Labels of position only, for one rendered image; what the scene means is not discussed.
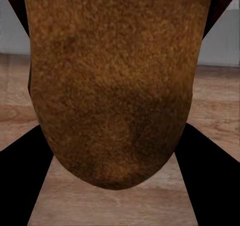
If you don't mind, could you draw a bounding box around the sandal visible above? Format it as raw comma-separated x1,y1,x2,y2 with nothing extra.
8,0,232,191

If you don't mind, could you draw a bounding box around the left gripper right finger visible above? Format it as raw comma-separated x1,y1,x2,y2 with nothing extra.
174,123,240,226

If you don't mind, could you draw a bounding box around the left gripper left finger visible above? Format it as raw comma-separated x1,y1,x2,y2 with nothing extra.
0,125,54,226

